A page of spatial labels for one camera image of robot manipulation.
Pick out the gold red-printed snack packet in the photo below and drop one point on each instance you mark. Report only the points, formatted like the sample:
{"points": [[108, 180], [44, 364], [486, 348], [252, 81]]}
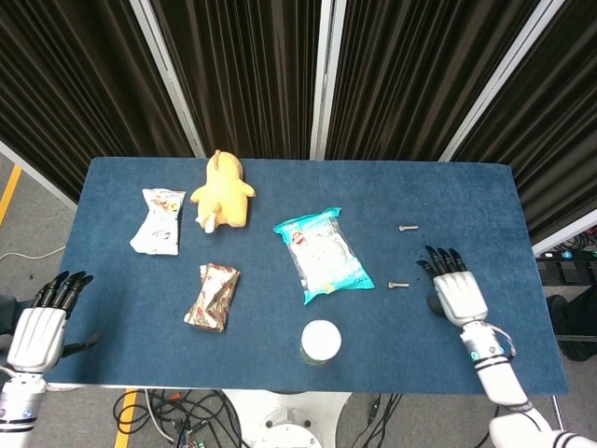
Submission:
{"points": [[214, 298]]}

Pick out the white partition frame post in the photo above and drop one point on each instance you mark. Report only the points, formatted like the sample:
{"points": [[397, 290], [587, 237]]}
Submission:
{"points": [[163, 70], [326, 70], [499, 79]]}

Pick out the teal clear snack bag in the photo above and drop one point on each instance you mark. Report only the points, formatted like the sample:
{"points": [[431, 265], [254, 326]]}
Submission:
{"points": [[322, 256]]}

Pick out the green chips can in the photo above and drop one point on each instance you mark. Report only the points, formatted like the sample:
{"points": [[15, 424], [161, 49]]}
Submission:
{"points": [[321, 340]]}

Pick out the dark brown pleated curtain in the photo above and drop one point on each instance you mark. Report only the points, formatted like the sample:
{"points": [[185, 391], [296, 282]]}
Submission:
{"points": [[559, 116], [420, 70], [70, 93], [242, 70]]}

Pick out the metal bolt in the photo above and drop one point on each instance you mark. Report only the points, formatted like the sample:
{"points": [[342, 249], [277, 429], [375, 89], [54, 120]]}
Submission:
{"points": [[398, 284], [408, 228]]}

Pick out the small electronics board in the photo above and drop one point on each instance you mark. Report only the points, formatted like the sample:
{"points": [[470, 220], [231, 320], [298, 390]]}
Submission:
{"points": [[189, 439]]}

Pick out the white partition base rail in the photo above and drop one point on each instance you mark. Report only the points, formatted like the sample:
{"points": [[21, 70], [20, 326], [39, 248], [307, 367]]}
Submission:
{"points": [[37, 175], [566, 235]]}

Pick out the blue table cloth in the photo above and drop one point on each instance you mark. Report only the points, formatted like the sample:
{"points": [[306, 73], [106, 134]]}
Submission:
{"points": [[261, 354]]}

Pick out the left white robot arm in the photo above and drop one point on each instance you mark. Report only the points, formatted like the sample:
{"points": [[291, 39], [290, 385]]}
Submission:
{"points": [[18, 406]]}

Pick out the white snack packet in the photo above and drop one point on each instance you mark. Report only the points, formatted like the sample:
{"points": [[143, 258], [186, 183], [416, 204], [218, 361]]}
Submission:
{"points": [[158, 224]]}

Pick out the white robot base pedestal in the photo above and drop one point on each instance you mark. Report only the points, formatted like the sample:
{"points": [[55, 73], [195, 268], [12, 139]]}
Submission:
{"points": [[284, 420]]}

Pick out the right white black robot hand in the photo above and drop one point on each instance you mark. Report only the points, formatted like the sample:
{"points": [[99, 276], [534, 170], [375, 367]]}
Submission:
{"points": [[459, 296]]}

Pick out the black shoe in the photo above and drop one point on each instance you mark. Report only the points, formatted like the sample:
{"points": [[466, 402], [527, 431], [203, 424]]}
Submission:
{"points": [[573, 322]]}

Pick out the yellow plush toy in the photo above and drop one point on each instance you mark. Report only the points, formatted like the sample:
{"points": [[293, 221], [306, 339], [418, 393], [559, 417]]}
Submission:
{"points": [[224, 196]]}

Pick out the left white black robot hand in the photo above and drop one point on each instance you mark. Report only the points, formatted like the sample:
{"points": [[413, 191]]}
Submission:
{"points": [[35, 336]]}

